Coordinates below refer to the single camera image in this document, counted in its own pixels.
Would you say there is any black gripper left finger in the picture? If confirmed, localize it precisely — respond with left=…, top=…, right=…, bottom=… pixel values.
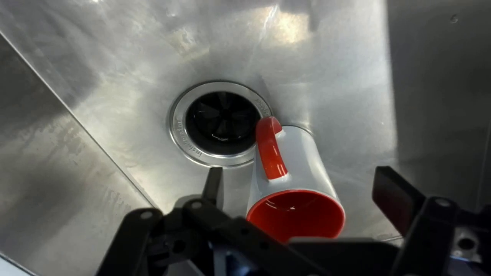
left=96, top=166, right=328, bottom=276

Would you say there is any stainless steel sink basin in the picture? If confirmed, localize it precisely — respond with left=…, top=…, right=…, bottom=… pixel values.
left=0, top=0, right=491, bottom=276

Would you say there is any round sink drain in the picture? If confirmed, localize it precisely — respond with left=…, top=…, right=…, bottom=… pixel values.
left=167, top=80, right=273, bottom=169

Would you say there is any red and white mug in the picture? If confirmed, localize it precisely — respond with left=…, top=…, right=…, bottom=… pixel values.
left=244, top=116, right=348, bottom=244

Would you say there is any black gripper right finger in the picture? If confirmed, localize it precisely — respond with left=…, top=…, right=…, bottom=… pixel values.
left=371, top=166, right=491, bottom=276

